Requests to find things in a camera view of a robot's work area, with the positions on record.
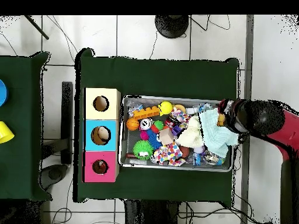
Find beige cardboard block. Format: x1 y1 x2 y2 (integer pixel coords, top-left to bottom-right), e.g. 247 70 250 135
159 127 175 145

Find mint green cloth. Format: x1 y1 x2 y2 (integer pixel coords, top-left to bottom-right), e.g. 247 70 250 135
198 107 239 159

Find black upright panel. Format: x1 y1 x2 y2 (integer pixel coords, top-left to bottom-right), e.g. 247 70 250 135
60 81 74 165

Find yellow cup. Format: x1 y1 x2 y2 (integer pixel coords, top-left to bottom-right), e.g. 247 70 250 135
0 121 15 145

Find yellow ball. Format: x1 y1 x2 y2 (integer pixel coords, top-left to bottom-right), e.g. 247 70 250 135
158 100 174 117

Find polka dot cloth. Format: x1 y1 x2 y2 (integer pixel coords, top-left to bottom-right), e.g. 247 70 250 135
151 141 186 167

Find orange plush toy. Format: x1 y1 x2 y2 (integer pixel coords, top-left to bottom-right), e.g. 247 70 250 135
217 113 227 127

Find green spiky ball toy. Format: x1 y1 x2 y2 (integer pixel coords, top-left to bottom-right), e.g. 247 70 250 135
132 139 155 161

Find orange toy basketball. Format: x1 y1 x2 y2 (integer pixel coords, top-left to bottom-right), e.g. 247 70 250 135
126 117 140 131

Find cream white cloth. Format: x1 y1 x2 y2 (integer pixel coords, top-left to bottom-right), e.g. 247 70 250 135
175 115 205 148

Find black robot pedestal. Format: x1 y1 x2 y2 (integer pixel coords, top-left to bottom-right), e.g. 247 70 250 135
123 199 183 224

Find orange toy block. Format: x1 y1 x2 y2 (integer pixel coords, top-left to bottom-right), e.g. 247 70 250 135
132 105 161 120

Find wooden three-hole box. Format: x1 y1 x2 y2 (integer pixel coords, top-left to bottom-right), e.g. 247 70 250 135
83 87 121 183

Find dark green side tablecloth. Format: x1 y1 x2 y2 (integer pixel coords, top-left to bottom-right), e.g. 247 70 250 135
0 51 53 201

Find silver mesh bin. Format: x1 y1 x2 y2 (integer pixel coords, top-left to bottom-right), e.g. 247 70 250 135
118 94 236 173

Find black rod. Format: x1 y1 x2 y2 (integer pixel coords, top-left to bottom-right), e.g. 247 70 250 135
24 15 50 40

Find blue cup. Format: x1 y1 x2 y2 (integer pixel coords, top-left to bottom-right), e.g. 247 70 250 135
0 79 9 107

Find black round stand base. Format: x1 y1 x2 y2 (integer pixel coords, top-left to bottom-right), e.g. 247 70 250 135
154 15 189 39

